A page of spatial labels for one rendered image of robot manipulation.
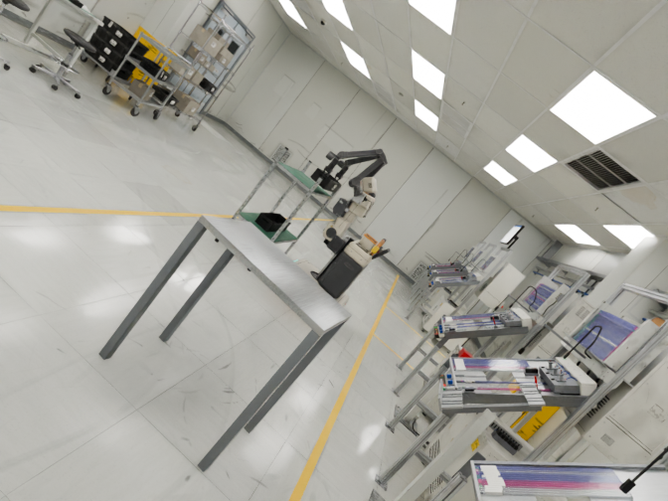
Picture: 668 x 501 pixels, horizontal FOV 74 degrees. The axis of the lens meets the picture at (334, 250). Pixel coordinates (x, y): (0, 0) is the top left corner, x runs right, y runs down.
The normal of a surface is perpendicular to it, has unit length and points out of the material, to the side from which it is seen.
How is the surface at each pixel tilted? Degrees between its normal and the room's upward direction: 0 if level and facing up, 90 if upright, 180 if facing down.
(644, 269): 90
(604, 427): 90
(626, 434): 90
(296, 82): 90
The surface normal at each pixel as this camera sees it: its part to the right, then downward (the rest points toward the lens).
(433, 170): -0.19, 0.06
